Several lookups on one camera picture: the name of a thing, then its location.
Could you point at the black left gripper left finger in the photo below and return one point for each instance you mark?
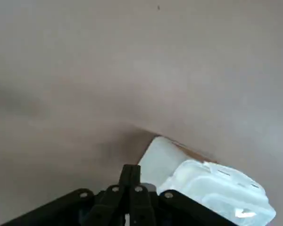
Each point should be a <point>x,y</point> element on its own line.
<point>108,200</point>

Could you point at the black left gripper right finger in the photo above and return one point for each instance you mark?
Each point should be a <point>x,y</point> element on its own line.
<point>141,204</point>

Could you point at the white plastic preservation box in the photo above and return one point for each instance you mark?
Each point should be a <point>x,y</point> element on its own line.
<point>202,179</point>

